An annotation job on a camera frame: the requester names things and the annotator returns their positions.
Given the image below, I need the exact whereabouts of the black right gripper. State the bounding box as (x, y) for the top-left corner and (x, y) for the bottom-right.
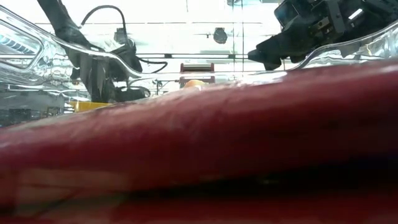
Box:
(248, 0), (377, 71)

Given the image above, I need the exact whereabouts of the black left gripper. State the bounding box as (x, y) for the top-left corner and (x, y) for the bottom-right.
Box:
(67, 42), (144, 103)

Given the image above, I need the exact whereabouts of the yellow slotted plastic basket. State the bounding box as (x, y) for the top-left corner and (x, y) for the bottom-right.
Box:
(68, 101), (114, 113)

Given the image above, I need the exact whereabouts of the grey round object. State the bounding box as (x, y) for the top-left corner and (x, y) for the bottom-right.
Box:
(183, 79), (206, 90)

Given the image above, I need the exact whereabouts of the black ceiling fixture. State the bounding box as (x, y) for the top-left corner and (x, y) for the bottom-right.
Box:
(213, 27), (228, 45)
(113, 27), (136, 47)

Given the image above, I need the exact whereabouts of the metal box grater red trim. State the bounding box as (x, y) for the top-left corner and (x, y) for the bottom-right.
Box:
(179, 62), (216, 85)

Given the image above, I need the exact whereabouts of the clear plastic container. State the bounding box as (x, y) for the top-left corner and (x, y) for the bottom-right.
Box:
(0, 6), (398, 125)

